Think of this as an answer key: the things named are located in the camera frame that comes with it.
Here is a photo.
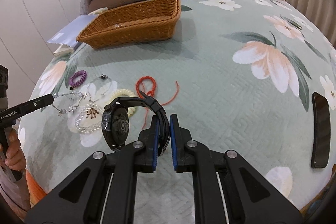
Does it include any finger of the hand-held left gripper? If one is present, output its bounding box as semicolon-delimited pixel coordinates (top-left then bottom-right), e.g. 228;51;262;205
19;93;55;116

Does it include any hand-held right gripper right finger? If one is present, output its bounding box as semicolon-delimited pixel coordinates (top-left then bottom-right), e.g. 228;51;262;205
169;114;310;224

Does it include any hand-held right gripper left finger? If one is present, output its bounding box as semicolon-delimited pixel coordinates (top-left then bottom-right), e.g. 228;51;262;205
25;114;160;224

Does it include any silver charm bracelet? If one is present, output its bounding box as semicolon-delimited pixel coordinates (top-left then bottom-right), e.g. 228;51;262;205
52;90;88;116

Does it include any black wrist watch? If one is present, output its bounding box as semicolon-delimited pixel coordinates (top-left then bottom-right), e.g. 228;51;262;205
101;91;170;156

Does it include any brown wicker basket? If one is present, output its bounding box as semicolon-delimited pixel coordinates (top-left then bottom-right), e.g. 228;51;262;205
76;0;181;49

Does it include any person's left forearm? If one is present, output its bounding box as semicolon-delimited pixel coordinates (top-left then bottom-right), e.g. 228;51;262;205
0;166;30;214

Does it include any person's left hand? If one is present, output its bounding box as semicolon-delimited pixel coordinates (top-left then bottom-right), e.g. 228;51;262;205
5;129;27;172

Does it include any floral green bedspread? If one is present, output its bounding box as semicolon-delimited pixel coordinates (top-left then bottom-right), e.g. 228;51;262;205
18;0;336;224

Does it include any blue notebook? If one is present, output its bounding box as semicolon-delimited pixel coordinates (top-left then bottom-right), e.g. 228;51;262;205
47;14;99;56

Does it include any white fluffy cloth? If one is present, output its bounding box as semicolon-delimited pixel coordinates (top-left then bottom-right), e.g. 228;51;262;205
88;7;108;16

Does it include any black smartphone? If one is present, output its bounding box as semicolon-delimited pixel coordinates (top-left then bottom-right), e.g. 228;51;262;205
310;91;331;169

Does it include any clear bead bracelet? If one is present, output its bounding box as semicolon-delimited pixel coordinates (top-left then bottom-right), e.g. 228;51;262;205
75;101;104;134

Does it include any red cord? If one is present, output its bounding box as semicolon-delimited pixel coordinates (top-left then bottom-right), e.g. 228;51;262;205
135;76;180;130

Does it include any purple spiral hair tie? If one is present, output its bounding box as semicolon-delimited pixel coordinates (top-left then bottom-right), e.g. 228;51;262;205
69;70;88;90

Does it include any cream spiral hair tie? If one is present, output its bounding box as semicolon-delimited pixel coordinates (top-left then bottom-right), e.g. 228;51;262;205
109;89;139;115

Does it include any wire bangle with black bead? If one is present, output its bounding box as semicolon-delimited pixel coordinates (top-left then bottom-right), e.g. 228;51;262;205
88;74;114;102

